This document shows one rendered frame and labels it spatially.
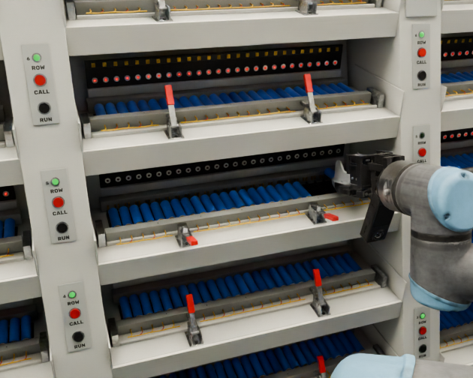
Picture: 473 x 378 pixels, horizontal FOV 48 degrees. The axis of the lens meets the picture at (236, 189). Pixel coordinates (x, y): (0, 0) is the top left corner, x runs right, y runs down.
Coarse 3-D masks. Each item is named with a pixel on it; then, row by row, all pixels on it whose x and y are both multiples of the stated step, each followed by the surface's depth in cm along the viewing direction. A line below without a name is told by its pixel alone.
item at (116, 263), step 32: (320, 160) 120; (128, 192) 108; (96, 224) 97; (256, 224) 103; (288, 224) 104; (320, 224) 104; (352, 224) 106; (96, 256) 90; (128, 256) 93; (160, 256) 94; (192, 256) 97; (224, 256) 99
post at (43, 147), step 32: (0, 0) 79; (32, 0) 81; (0, 32) 80; (32, 32) 82; (64, 32) 83; (64, 64) 84; (64, 96) 85; (32, 128) 84; (64, 128) 85; (32, 160) 85; (64, 160) 86; (32, 192) 86; (32, 224) 86; (64, 256) 89; (96, 288) 92; (96, 320) 93; (64, 352) 92; (96, 352) 94
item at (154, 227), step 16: (240, 208) 104; (256, 208) 104; (272, 208) 105; (288, 208) 106; (304, 208) 107; (336, 208) 108; (144, 224) 98; (160, 224) 98; (176, 224) 99; (192, 224) 100; (208, 224) 101; (240, 224) 102; (112, 240) 96; (144, 240) 96
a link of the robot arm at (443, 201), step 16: (400, 176) 87; (416, 176) 83; (432, 176) 80; (448, 176) 78; (464, 176) 78; (400, 192) 86; (416, 192) 82; (432, 192) 79; (448, 192) 77; (464, 192) 78; (400, 208) 88; (416, 208) 82; (432, 208) 78; (448, 208) 77; (464, 208) 78; (416, 224) 83; (432, 224) 80; (448, 224) 78; (464, 224) 78
